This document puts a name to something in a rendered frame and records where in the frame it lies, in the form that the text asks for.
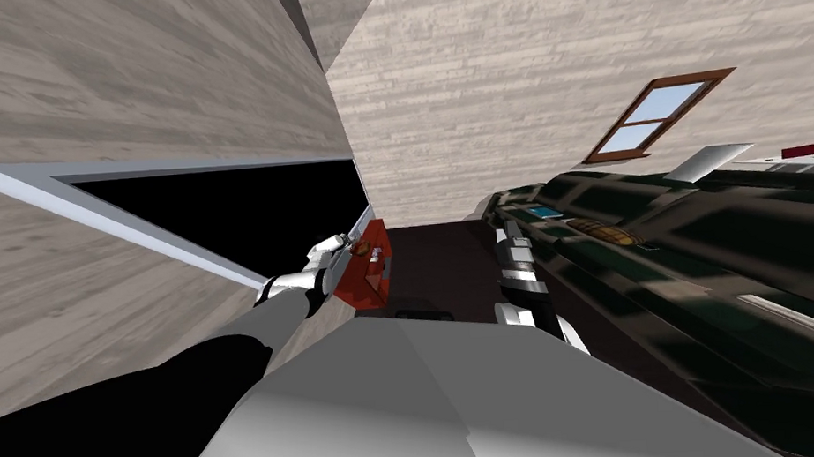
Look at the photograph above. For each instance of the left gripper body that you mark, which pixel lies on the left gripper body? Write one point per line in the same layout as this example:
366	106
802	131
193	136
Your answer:
320	259

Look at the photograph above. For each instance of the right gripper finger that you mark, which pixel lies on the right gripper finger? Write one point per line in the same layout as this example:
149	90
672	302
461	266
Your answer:
502	235
515	230

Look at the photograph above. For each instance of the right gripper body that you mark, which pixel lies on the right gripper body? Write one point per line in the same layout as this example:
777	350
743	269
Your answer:
517	253

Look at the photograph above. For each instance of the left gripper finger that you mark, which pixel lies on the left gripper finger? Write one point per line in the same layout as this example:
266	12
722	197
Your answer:
333	241
340	264

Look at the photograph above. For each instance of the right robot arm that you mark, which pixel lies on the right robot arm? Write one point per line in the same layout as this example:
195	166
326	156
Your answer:
533	304

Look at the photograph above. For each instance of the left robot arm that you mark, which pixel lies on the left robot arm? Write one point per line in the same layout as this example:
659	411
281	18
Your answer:
177	405

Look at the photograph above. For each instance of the brown round door knob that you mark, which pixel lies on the brown round door knob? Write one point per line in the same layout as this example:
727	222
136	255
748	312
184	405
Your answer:
360	247

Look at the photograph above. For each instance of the red shelf unit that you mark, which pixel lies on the red shelf unit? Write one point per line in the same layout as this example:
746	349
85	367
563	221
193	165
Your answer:
369	287

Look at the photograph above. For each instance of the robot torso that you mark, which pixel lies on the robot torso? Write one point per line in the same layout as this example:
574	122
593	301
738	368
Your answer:
418	411

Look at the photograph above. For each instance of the brown framed window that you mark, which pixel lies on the brown framed window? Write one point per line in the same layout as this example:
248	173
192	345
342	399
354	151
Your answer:
657	115

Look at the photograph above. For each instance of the dark green bed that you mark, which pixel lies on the dark green bed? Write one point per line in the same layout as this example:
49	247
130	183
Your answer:
721	273

